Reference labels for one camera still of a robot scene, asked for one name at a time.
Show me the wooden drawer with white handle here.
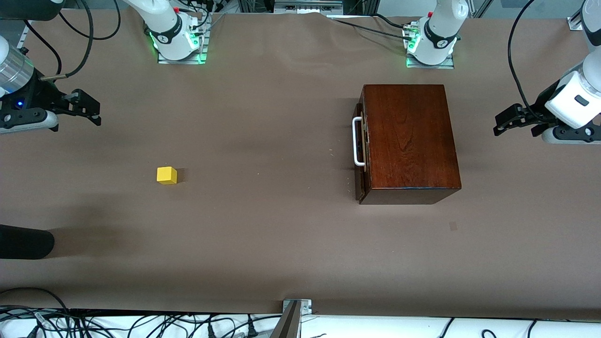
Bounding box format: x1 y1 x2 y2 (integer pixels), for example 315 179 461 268
352 92 371 191

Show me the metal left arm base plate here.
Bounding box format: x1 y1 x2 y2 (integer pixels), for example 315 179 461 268
406 23 455 69

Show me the dark brown wooden cabinet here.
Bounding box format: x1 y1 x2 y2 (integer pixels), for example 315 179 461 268
359 84 462 205

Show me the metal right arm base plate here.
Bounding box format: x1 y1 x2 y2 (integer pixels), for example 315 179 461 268
157 13 208 65

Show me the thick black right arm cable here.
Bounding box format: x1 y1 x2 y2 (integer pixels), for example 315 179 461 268
40 0 94 81

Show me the long black base cable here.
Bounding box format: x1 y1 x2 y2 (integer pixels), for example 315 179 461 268
329 17 414 40

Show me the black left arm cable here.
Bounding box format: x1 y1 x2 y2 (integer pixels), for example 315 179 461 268
509 0 539 121

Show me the black cylinder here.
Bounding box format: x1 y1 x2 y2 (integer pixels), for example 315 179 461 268
0 224 55 260

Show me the black looped floor cable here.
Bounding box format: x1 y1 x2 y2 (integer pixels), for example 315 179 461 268
0 287 71 338

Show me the aluminium table edge rail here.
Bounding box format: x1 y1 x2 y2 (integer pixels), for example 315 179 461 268
16 21 31 50

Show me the aluminium corner bracket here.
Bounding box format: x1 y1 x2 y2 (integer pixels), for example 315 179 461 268
283 299 312 315

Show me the short black base cable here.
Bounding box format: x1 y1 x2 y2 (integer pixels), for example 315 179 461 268
373 13 414 31

